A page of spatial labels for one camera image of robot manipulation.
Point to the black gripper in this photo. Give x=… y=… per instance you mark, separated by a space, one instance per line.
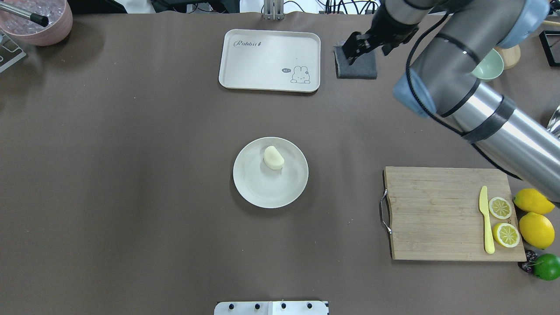
x=390 y=25

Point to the white steamed bun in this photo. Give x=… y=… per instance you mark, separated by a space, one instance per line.
x=273 y=159

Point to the grey round plate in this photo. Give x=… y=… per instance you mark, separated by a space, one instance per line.
x=265 y=187

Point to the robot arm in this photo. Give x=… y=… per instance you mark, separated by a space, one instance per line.
x=440 y=84

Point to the cream rabbit tray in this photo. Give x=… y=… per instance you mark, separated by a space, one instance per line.
x=270 y=60

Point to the black tray at edge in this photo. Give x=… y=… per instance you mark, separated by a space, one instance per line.
x=550 y=41

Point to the grey folded cloth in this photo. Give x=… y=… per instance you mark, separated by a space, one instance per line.
x=364 y=67

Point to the green bowl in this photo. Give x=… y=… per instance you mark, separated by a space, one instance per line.
x=490 y=67

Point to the wooden mug tree stand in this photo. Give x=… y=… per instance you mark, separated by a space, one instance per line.
x=512 y=56

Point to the bamboo cutting board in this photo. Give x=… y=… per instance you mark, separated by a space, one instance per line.
x=432 y=214

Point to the silver metal scoop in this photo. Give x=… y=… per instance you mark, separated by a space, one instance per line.
x=553 y=126

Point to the upper lemon half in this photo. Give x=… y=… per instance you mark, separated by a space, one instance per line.
x=500 y=208

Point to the lemon half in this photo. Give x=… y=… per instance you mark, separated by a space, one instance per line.
x=506 y=234
x=500 y=208

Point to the upper whole lemon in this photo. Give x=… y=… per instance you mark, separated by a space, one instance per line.
x=531 y=200

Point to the whole lemon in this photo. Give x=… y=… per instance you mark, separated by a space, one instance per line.
x=531 y=200
x=537 y=230

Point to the lower lemon half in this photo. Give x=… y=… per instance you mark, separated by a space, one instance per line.
x=506 y=234

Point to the yellow plastic knife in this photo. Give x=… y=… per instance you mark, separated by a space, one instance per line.
x=488 y=240

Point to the lower whole lemon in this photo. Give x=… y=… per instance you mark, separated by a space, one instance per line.
x=537 y=230

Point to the dark purple grapes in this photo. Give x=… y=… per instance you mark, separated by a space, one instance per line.
x=530 y=260

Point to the green lime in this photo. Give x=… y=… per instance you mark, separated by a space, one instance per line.
x=547 y=267

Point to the pink bowl of ice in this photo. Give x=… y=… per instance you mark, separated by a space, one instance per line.
x=60 y=24

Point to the metal scoop black tip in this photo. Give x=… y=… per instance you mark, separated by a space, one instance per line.
x=16 y=11

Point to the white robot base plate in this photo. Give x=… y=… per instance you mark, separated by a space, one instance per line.
x=272 y=308

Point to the white wire cup rack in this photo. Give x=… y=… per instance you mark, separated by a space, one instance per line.
x=10 y=52

